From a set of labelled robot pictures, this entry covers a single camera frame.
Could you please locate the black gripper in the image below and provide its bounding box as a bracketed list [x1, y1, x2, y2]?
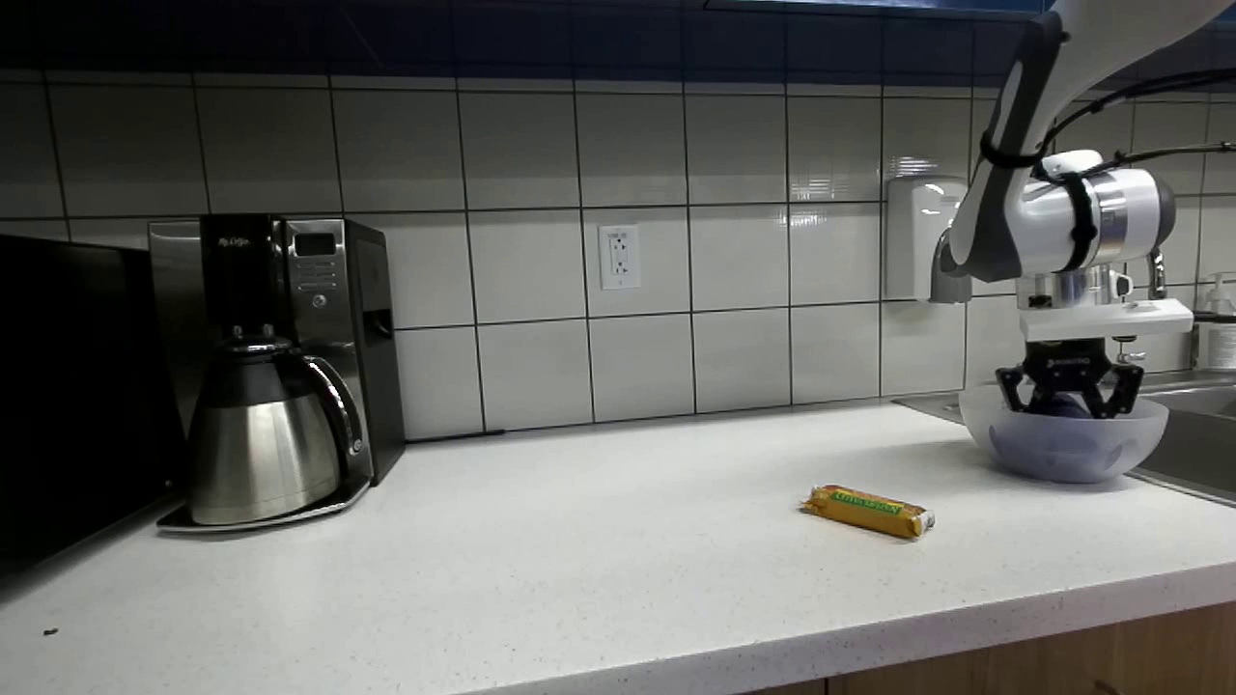
[994, 337, 1149, 419]

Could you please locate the translucent plastic bowl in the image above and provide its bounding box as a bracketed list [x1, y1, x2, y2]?
[953, 380, 1174, 489]

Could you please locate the steel kitchen sink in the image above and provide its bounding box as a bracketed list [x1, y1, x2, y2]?
[1133, 372, 1236, 502]

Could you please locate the yellow wrapped snack bar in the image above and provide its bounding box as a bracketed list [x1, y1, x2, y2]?
[800, 481, 939, 544]

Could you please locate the wooden counter cabinet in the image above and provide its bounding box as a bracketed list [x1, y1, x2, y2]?
[758, 602, 1236, 695]

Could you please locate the black coffee maker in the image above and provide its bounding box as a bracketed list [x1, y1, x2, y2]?
[146, 211, 409, 537]

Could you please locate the stainless steel carafe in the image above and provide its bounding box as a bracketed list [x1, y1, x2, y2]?
[185, 337, 379, 528]

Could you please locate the black microwave oven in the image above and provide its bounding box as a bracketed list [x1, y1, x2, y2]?
[0, 230, 185, 578]

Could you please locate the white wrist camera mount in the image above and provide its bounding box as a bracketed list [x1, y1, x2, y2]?
[1018, 293, 1197, 346]

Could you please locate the white wall soap dispenser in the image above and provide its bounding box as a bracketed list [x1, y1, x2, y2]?
[882, 154, 973, 307]

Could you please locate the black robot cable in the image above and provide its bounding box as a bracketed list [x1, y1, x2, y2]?
[1040, 62, 1236, 168]

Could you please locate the white wall power outlet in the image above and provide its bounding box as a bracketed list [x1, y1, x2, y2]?
[600, 221, 644, 293]

